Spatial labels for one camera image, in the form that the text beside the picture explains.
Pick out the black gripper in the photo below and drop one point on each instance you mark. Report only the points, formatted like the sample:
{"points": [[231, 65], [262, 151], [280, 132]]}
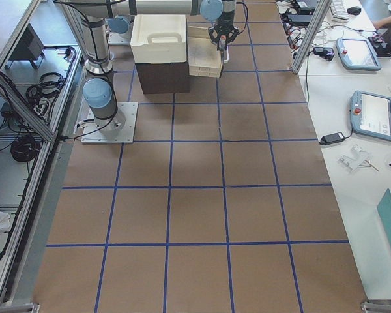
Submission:
{"points": [[223, 24]]}

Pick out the wooden drawer with white handle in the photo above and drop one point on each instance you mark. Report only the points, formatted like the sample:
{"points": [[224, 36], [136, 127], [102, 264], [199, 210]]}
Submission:
{"points": [[203, 57]]}

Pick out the blue teach pendant far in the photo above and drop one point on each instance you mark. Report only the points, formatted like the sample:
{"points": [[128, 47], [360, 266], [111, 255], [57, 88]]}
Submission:
{"points": [[357, 54]]}

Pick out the blue teach pendant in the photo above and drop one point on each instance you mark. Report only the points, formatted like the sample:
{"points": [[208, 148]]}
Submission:
{"points": [[370, 115], [357, 54]]}

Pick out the black power adapter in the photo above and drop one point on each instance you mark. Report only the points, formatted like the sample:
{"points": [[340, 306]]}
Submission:
{"points": [[333, 138]]}

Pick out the blue teach pendant near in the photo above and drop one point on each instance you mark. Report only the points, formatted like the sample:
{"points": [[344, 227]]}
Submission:
{"points": [[370, 115]]}

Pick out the aluminium frame post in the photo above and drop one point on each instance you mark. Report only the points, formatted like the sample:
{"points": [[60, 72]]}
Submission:
{"points": [[314, 25]]}

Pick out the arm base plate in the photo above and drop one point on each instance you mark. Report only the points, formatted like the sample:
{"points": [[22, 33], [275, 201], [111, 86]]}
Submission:
{"points": [[119, 38], [120, 130]]}

